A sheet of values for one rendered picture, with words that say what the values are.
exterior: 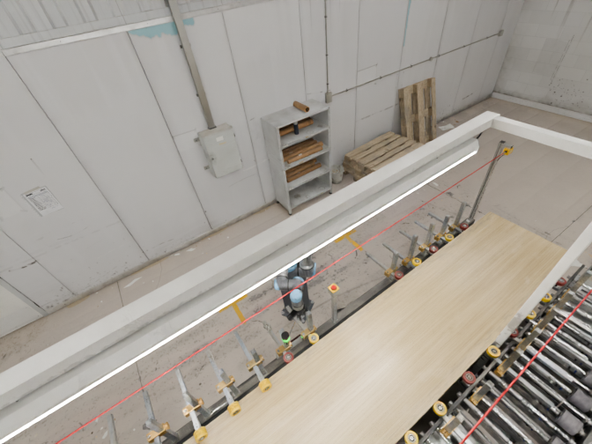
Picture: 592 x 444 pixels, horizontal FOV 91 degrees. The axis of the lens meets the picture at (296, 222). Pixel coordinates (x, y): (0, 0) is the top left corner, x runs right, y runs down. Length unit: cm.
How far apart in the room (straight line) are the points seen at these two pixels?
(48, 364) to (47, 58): 302
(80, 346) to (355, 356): 189
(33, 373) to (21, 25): 309
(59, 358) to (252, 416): 159
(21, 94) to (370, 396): 388
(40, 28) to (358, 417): 398
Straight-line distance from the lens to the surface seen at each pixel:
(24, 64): 374
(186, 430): 278
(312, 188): 512
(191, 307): 106
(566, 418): 283
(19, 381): 113
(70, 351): 108
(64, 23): 373
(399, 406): 242
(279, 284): 234
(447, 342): 268
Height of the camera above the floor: 321
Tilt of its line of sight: 43 degrees down
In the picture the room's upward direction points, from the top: 8 degrees counter-clockwise
